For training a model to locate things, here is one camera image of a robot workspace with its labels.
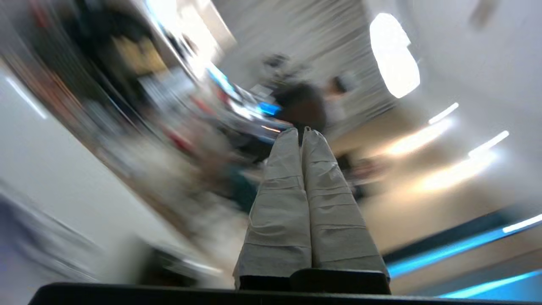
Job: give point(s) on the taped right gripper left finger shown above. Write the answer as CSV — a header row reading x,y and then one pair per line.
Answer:
x,y
279,212

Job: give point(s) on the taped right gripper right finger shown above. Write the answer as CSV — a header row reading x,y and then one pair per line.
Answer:
x,y
334,212

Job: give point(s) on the white round ceiling lamp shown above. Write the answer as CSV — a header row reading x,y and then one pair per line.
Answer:
x,y
394,55

